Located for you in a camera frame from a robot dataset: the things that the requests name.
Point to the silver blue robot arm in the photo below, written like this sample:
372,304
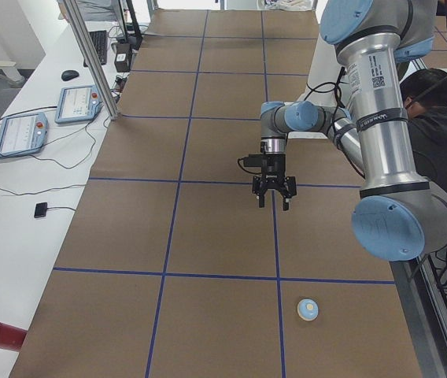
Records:
401,214

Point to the small black square device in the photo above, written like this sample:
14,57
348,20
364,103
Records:
40,210

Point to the far blue teach pendant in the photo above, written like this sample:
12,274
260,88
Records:
78,104

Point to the blue teach pendant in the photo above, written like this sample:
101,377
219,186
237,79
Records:
78,104
22,134

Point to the blue bell with yellow button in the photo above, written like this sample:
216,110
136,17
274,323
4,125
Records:
307,309

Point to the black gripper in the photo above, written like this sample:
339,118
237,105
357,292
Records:
275,165

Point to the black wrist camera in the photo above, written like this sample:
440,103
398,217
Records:
250,161

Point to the aluminium frame post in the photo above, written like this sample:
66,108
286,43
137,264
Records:
90,56

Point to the black computer mouse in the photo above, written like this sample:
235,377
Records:
69,75

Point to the person in black hoodie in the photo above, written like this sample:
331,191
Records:
424,95

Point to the near blue teach pendant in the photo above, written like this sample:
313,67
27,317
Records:
22,134

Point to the small black box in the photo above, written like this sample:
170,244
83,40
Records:
122,59

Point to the black keyboard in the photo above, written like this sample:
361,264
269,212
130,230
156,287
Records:
99,40

